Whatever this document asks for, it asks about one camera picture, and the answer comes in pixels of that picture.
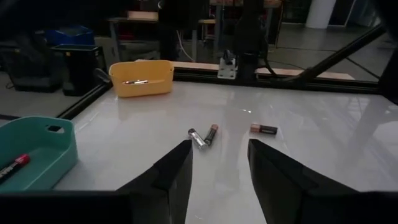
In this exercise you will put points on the black frame brace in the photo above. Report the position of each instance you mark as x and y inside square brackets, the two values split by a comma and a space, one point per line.
[342, 53]

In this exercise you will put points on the yellow plastic bin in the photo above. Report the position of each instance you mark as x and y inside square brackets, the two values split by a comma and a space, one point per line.
[141, 88]

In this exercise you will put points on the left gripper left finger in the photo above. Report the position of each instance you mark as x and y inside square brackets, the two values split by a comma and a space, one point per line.
[168, 186]

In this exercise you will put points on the wooden-topped table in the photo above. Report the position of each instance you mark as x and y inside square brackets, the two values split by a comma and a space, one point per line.
[141, 15]

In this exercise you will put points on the pen in yellow bin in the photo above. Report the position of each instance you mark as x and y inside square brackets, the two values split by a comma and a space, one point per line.
[135, 82]

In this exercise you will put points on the silver battery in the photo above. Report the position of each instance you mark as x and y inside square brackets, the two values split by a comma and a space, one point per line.
[198, 139]

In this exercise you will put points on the black waste bin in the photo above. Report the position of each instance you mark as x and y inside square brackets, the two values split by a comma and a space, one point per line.
[79, 68]

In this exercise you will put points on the blue storage tote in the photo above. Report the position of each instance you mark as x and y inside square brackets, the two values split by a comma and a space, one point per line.
[70, 36]

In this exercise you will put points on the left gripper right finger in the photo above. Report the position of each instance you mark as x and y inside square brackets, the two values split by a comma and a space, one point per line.
[276, 186]

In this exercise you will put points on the black aluminium table frame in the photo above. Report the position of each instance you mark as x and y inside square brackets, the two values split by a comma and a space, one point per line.
[342, 84]

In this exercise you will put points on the copper and black Duracell battery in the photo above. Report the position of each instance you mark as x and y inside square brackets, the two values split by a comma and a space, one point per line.
[264, 129]

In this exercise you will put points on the white metal bracket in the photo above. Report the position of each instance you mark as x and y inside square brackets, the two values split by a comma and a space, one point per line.
[227, 70]

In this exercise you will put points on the red marker pen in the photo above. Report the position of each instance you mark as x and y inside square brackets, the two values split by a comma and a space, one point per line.
[14, 166]

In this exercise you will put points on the small black copper-tipped battery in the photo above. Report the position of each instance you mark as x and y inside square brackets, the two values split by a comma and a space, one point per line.
[211, 135]

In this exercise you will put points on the teal plastic bin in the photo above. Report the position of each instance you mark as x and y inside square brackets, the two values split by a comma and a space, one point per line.
[40, 146]

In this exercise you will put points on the white pillar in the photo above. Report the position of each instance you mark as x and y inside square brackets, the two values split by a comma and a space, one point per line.
[320, 14]

